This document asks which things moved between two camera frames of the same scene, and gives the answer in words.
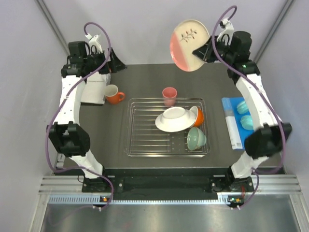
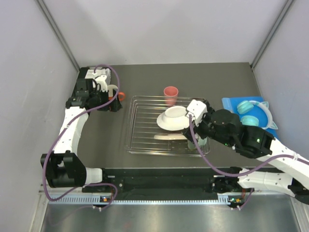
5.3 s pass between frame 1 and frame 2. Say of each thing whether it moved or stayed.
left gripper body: moved
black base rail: stayed
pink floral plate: moved
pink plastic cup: stayed
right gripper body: moved
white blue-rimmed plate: stayed
